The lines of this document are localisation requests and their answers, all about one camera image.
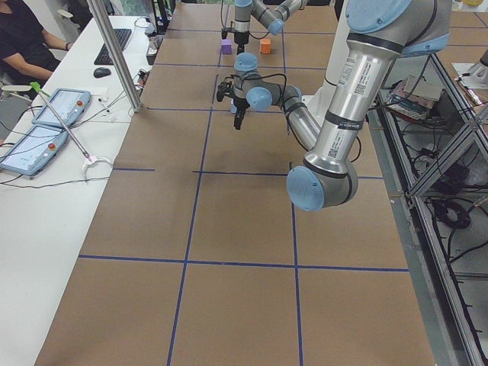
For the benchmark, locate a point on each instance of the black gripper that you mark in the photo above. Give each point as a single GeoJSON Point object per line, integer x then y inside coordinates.
{"type": "Point", "coordinates": [240, 38]}
{"type": "Point", "coordinates": [239, 105]}

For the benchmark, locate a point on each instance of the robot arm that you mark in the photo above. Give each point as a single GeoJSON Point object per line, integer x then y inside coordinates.
{"type": "Point", "coordinates": [378, 33]}
{"type": "Point", "coordinates": [272, 19]}

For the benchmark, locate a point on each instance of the purple block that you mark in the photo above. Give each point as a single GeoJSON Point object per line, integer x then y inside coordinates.
{"type": "Point", "coordinates": [226, 47]}

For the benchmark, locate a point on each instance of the orange block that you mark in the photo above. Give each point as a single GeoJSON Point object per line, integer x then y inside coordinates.
{"type": "Point", "coordinates": [265, 46]}

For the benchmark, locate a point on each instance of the metal cup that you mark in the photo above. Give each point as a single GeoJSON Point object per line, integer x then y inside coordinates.
{"type": "Point", "coordinates": [153, 46]}

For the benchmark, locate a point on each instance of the black computer mouse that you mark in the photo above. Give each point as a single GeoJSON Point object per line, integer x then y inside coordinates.
{"type": "Point", "coordinates": [101, 72]}

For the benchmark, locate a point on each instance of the teach pendant far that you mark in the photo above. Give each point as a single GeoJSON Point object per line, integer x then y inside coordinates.
{"type": "Point", "coordinates": [70, 104]}

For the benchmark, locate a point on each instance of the teach pendant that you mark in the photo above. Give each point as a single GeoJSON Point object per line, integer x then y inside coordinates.
{"type": "Point", "coordinates": [33, 151]}
{"type": "Point", "coordinates": [70, 104]}

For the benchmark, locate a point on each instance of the stack of books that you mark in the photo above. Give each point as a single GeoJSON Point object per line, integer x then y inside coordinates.
{"type": "Point", "coordinates": [414, 99]}

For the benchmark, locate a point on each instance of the teach pendant near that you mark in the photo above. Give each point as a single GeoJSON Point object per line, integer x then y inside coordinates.
{"type": "Point", "coordinates": [33, 151]}

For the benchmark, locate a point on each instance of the long metal rod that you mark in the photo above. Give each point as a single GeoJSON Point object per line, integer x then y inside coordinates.
{"type": "Point", "coordinates": [89, 159]}

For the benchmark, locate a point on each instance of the seated person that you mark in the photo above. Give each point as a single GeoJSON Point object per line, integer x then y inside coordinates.
{"type": "Point", "coordinates": [26, 45]}

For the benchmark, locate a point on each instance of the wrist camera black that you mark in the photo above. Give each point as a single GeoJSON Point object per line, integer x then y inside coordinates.
{"type": "Point", "coordinates": [225, 31]}
{"type": "Point", "coordinates": [224, 90]}

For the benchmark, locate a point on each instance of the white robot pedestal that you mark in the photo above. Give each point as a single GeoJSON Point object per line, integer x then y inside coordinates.
{"type": "Point", "coordinates": [320, 101]}

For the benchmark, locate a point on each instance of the aluminium frame post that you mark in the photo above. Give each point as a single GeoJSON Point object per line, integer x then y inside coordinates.
{"type": "Point", "coordinates": [108, 35]}

